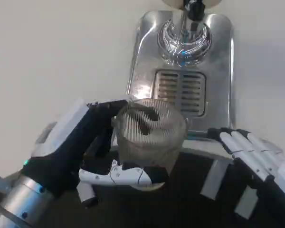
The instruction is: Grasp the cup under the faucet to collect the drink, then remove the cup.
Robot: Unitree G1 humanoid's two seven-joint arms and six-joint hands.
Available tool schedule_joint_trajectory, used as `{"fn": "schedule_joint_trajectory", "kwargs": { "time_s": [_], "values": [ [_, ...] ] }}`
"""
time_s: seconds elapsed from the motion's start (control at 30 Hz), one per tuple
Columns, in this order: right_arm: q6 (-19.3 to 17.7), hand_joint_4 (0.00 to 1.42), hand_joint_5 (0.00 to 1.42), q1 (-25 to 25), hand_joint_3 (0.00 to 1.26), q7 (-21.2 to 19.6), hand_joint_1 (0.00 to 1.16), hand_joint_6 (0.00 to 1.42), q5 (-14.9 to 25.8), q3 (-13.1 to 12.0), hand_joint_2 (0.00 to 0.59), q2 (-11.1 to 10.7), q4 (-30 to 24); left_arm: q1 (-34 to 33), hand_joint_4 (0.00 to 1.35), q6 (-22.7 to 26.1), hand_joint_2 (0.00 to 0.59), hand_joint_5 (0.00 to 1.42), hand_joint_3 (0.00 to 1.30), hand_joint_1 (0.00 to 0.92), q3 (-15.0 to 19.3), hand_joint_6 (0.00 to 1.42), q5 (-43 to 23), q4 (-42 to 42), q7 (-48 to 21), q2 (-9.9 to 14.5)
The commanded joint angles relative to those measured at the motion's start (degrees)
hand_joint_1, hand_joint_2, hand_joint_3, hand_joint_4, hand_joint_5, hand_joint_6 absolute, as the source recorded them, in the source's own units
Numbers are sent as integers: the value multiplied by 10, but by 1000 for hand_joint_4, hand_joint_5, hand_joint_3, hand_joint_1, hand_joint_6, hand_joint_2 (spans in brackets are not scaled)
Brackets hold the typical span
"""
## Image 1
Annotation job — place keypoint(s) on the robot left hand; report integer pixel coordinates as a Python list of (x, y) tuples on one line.
[(69, 147)]

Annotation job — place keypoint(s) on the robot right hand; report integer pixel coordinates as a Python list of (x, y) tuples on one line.
[(247, 149)]

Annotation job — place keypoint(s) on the clear ribbed glass cup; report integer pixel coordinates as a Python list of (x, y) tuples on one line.
[(149, 145)]

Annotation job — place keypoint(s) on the robot left silver forearm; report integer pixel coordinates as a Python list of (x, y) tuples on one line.
[(19, 199)]

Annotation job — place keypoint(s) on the slotted steel tray grid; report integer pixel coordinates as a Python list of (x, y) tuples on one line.
[(192, 95)]

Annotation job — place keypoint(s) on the robot black torso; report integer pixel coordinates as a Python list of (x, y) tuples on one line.
[(192, 204)]

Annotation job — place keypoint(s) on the steel drip tray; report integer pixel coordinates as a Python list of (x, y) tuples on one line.
[(218, 71)]

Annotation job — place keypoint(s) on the dispenser tap with black knob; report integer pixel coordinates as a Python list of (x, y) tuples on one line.
[(196, 9)]

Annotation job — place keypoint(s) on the drink dispenser base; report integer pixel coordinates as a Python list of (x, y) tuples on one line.
[(171, 2)]

